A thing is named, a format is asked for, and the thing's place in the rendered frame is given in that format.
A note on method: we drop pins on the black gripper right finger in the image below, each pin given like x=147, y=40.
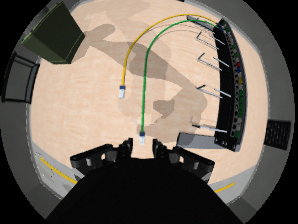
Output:
x=200, y=166

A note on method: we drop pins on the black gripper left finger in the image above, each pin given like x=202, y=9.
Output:
x=84, y=162

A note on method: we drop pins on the grey ethernet plug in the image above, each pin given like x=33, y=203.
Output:
x=121, y=92

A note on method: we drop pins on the grey network cable plug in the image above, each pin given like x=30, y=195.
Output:
x=142, y=135

